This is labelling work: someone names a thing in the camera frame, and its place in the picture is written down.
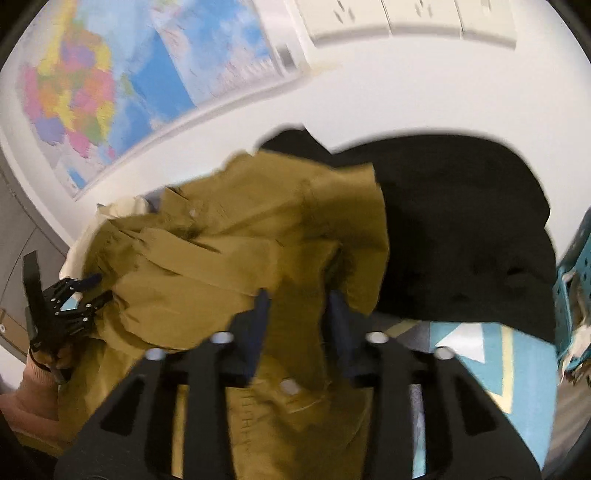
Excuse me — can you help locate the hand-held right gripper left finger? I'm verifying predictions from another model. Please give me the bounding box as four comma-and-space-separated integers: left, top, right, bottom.
54, 288, 273, 480

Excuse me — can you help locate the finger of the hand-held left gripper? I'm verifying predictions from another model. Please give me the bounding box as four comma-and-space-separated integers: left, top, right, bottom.
44, 273, 103, 303
55, 291, 114, 324

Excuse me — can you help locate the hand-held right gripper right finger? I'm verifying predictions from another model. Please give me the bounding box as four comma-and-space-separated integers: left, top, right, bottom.
328, 292, 542, 480

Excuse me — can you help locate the olive brown jacket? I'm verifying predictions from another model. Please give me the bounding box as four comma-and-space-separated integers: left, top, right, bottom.
58, 152, 391, 480

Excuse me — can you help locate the person's left hand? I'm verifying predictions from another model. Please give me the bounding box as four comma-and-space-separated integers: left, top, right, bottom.
28, 340, 78, 385

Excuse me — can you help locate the cream cloth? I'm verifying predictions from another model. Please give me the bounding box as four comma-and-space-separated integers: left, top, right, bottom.
62, 196, 153, 278

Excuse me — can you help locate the grey door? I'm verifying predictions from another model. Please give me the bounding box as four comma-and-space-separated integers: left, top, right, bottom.
0, 152, 75, 365

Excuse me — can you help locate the black garment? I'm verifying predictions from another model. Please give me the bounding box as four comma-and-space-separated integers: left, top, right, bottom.
259, 129, 557, 344

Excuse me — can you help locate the teal patterned bed sheet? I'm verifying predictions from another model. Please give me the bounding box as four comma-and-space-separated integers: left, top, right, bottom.
388, 318, 559, 480

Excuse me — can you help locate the blue tiered hanging basket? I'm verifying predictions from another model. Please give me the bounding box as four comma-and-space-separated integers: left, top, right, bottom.
551, 222, 591, 374

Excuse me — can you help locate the colourful wall map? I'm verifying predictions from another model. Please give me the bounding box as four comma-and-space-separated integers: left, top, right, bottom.
18, 0, 310, 201

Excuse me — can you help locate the white wall socket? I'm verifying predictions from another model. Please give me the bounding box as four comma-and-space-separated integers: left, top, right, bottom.
295, 0, 391, 47
383, 0, 462, 35

